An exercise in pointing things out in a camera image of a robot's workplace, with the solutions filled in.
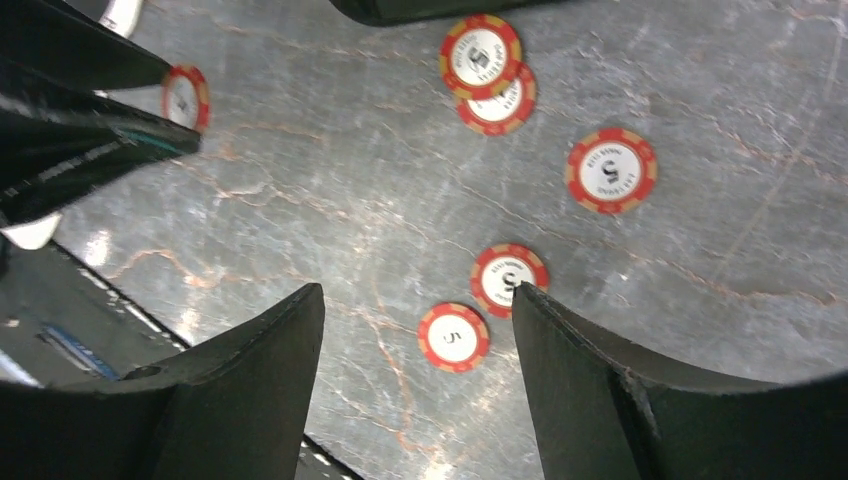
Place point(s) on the black poker carrying case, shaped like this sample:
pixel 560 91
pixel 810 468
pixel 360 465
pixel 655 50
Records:
pixel 384 13

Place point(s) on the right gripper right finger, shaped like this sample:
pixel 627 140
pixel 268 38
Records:
pixel 604 407

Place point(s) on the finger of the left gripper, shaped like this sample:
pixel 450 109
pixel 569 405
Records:
pixel 85 45
pixel 59 147

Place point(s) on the red white poker chip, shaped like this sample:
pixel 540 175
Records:
pixel 499 270
pixel 453 337
pixel 480 57
pixel 504 113
pixel 611 170
pixel 185 97

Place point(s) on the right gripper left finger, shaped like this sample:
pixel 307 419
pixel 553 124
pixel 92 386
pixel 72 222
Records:
pixel 232 407

